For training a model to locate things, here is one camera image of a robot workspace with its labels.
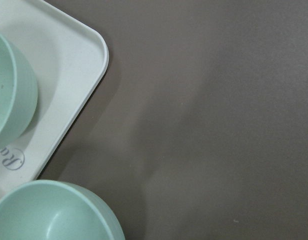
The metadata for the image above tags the cream rabbit tray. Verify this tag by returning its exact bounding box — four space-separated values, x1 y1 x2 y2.
0 0 109 199

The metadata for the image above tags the green bowl near pink bowl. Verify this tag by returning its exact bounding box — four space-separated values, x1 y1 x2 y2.
0 180 125 240

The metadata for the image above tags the green bowl on tray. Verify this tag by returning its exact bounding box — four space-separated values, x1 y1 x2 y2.
0 33 38 149

